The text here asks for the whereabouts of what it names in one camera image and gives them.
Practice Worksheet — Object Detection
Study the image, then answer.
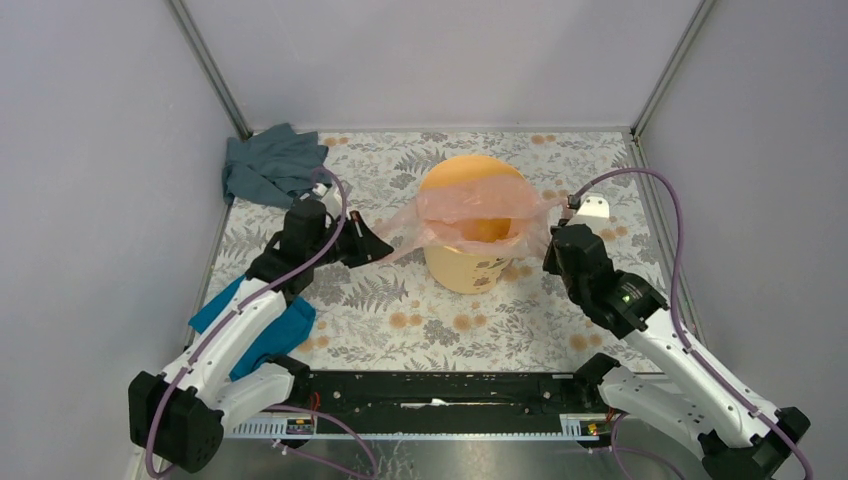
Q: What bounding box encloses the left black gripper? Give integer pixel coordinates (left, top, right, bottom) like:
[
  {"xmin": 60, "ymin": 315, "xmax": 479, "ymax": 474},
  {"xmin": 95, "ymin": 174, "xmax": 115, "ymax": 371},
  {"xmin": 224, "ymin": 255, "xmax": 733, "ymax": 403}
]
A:
[{"xmin": 308, "ymin": 209, "xmax": 394, "ymax": 267}]

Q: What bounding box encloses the yellow plastic trash bin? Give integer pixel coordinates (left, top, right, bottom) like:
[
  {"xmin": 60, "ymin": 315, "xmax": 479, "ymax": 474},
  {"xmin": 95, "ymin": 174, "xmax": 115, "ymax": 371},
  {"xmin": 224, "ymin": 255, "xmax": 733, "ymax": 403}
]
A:
[{"xmin": 419, "ymin": 155, "xmax": 521, "ymax": 294}]

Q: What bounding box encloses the pink plastic trash bag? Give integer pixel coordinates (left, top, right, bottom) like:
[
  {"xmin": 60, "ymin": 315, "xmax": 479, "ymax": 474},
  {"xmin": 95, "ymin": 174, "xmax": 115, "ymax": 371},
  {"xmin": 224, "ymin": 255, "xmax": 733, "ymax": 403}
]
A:
[{"xmin": 373, "ymin": 174, "xmax": 569, "ymax": 261}]

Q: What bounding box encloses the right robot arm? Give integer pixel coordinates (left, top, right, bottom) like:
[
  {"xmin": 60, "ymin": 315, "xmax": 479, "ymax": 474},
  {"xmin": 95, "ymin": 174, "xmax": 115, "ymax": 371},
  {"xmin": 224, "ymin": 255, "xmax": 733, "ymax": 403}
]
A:
[{"xmin": 543, "ymin": 223, "xmax": 810, "ymax": 479}]

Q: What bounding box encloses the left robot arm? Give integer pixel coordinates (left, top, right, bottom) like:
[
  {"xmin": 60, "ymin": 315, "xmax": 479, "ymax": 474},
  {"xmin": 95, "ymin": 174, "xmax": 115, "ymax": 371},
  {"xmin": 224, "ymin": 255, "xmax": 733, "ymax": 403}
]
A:
[{"xmin": 128, "ymin": 199, "xmax": 393, "ymax": 473}]

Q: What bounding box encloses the bright blue cloth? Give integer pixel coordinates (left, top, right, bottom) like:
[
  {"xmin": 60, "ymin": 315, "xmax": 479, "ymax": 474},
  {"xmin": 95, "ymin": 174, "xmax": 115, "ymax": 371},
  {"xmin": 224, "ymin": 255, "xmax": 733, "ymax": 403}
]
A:
[{"xmin": 188, "ymin": 275, "xmax": 316, "ymax": 381}]

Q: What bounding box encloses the grey-blue cloth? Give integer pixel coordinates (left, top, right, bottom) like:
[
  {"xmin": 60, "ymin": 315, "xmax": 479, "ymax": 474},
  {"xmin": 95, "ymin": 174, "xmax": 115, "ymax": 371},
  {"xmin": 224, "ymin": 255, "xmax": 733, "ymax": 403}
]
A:
[{"xmin": 221, "ymin": 123, "xmax": 329, "ymax": 209}]

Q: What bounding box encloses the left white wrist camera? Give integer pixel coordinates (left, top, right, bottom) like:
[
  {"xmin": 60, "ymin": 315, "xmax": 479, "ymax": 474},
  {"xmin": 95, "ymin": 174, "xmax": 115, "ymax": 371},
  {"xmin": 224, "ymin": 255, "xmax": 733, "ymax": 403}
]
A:
[{"xmin": 298, "ymin": 184, "xmax": 343, "ymax": 217}]

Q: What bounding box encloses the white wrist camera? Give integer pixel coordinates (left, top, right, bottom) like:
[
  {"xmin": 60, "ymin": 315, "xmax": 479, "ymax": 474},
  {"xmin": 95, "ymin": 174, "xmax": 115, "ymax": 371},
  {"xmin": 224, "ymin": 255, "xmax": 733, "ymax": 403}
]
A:
[
  {"xmin": 566, "ymin": 195, "xmax": 610, "ymax": 233},
  {"xmin": 298, "ymin": 184, "xmax": 343, "ymax": 217}
]

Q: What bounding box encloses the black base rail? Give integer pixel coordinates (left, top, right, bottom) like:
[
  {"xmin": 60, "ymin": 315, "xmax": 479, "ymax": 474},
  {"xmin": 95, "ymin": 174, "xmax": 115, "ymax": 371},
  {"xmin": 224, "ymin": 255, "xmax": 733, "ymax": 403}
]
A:
[{"xmin": 291, "ymin": 369, "xmax": 617, "ymax": 437}]

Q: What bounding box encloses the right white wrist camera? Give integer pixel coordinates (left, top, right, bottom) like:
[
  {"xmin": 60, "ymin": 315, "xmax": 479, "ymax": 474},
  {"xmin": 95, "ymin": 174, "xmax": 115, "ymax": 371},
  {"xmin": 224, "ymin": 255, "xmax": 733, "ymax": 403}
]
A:
[{"xmin": 566, "ymin": 195, "xmax": 610, "ymax": 233}]

